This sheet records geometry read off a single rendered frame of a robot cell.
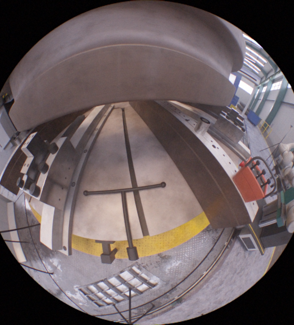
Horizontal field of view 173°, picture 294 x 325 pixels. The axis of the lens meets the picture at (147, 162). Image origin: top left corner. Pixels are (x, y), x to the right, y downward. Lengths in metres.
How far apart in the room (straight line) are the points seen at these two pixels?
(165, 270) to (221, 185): 0.96
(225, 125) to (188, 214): 1.21
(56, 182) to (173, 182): 0.82
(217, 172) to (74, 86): 0.81
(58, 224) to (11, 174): 1.18
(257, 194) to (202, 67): 0.66
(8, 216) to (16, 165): 1.44
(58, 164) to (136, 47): 0.69
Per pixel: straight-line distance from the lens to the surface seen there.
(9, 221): 2.84
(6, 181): 1.84
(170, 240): 1.06
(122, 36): 0.59
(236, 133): 1.53
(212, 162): 0.59
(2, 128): 3.60
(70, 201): 0.84
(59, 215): 0.84
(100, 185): 0.80
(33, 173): 0.69
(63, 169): 0.70
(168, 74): 0.48
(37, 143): 0.71
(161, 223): 0.71
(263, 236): 1.65
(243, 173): 0.52
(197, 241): 1.20
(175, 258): 1.15
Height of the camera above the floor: 1.00
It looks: 55 degrees down
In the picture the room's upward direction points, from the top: 6 degrees clockwise
